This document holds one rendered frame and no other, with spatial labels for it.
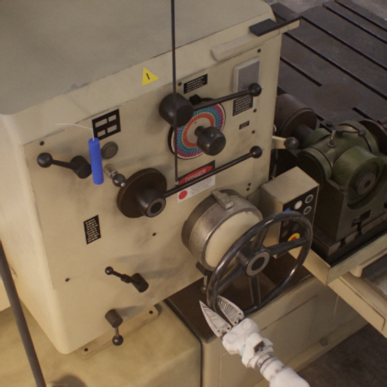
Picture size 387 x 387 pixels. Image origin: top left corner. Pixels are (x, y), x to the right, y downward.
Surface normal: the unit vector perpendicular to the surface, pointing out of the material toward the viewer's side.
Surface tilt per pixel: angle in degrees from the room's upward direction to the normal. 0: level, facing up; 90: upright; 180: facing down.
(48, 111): 45
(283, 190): 0
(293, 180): 0
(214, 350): 90
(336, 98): 0
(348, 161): 28
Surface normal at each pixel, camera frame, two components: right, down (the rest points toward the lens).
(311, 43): 0.00, -0.72
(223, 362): 0.59, 0.56
